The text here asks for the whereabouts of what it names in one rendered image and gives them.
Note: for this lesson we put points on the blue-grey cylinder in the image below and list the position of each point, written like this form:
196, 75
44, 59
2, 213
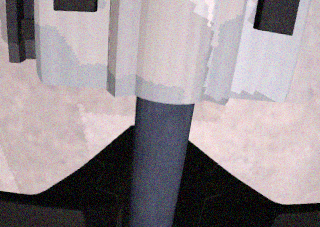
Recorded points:
160, 143

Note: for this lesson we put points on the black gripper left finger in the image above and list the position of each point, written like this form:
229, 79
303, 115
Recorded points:
96, 195

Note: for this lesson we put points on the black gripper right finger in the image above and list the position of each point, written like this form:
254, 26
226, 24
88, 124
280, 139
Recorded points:
211, 197

